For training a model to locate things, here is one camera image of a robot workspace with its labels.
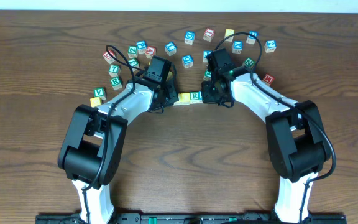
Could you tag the blue L block front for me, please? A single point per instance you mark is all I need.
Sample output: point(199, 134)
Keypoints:
point(200, 97)

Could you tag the blue Q block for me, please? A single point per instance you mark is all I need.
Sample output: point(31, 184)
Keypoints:
point(189, 38)

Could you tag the yellow block near L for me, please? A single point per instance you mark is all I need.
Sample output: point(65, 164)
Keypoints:
point(170, 75)

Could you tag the green 7 block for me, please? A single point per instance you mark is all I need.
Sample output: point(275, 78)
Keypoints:
point(114, 70)

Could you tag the yellow C block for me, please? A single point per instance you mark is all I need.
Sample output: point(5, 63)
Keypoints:
point(178, 102)

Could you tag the blue X block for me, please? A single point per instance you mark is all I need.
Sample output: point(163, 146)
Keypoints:
point(237, 47)

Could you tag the red U block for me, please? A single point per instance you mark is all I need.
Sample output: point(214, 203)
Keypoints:
point(109, 56)

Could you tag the green N block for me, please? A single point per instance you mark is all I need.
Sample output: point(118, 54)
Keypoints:
point(249, 63)

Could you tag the blue D block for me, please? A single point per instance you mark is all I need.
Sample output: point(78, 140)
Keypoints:
point(187, 61)

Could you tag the yellow S block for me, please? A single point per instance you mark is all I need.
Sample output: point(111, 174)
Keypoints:
point(228, 35)

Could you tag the blue P block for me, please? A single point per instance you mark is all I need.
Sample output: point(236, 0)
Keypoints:
point(141, 46)

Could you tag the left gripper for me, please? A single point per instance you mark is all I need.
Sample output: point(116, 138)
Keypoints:
point(169, 97)

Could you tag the blue L block middle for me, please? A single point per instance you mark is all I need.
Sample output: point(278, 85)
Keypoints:
point(205, 54)

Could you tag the blue two block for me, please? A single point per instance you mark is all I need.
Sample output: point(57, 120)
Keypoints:
point(270, 46)

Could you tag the blue H block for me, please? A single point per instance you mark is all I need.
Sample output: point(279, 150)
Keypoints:
point(251, 39)

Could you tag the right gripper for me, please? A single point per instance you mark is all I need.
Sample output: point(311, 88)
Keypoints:
point(210, 95)

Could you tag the green J block left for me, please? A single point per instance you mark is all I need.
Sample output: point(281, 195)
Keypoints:
point(133, 64)

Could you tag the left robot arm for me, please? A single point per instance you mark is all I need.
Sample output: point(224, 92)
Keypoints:
point(92, 148)

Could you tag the red M block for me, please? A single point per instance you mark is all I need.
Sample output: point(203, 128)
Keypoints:
point(268, 79)

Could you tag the yellow O block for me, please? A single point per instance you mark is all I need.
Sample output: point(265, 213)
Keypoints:
point(185, 98)

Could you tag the green Z block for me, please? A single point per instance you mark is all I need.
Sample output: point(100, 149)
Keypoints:
point(132, 52)

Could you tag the green V block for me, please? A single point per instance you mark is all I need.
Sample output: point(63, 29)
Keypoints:
point(100, 93)

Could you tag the red I block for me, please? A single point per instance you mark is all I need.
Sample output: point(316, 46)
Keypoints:
point(208, 34)

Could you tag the blue l block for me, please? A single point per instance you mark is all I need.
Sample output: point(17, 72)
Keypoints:
point(200, 97)
point(205, 54)

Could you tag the green r block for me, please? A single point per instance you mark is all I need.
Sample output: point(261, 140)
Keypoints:
point(194, 97)
point(116, 83)

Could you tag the yellow G block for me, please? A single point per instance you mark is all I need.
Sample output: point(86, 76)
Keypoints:
point(96, 101)

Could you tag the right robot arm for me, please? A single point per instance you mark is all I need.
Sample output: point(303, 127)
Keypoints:
point(298, 146)

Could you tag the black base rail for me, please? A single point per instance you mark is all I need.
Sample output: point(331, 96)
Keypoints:
point(136, 218)

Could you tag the green B block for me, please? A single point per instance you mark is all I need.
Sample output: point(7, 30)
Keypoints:
point(207, 75)

